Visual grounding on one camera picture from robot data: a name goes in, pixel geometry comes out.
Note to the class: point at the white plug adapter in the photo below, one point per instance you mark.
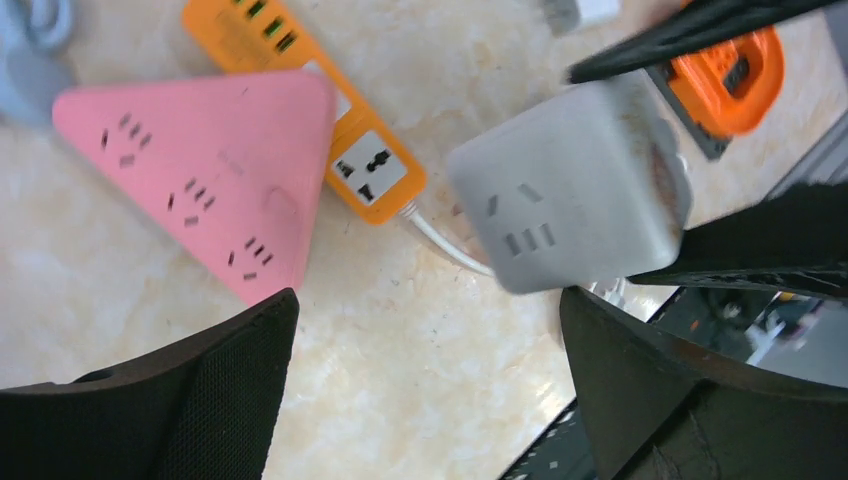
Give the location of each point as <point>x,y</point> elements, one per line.
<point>568,16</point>

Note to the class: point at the orange power strip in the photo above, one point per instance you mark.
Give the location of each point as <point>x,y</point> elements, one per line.
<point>366,164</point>

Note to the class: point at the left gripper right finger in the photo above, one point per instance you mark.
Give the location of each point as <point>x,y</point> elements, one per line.
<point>657,406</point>

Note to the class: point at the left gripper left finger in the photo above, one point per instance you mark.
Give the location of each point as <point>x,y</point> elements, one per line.
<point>204,407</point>

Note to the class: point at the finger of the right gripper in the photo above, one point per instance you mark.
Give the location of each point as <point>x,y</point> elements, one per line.
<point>795,243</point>
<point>697,26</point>

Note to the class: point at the blue power strip with cable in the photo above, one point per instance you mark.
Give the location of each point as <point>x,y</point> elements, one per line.
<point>33,33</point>

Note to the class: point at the pink triangular power strip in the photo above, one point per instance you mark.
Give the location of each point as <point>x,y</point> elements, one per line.
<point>230,166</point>

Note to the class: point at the white cube socket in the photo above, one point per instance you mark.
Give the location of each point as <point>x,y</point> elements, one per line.
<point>584,187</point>

